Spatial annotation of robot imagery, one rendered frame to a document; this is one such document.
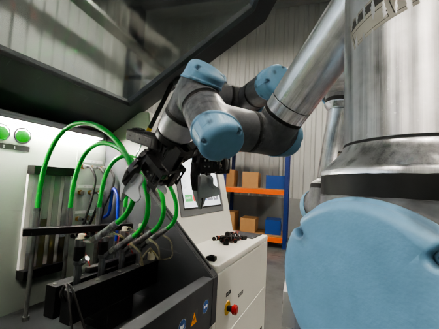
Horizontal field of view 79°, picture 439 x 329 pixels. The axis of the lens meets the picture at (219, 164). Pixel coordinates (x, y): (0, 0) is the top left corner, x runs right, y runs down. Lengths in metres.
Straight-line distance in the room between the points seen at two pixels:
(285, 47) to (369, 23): 7.79
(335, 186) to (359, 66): 0.08
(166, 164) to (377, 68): 0.44
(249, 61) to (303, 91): 7.51
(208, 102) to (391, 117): 0.29
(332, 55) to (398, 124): 0.26
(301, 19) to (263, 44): 1.15
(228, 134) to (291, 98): 0.12
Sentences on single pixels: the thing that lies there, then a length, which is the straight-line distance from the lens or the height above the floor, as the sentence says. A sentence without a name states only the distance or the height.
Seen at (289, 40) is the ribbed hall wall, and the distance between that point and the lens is 8.05.
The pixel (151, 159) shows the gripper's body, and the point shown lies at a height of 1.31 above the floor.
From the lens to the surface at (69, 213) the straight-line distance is 0.99.
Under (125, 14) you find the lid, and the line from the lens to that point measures 0.87.
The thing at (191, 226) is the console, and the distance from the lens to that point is 1.25.
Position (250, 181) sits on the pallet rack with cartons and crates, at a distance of 5.92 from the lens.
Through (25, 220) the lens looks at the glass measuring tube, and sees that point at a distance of 1.05.
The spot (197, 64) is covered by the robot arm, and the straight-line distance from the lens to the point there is 0.48.
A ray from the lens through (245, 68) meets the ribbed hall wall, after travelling 7.89.
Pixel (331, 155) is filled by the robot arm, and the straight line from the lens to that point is 0.90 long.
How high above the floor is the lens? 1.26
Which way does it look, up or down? 4 degrees up
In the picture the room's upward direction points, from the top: 3 degrees clockwise
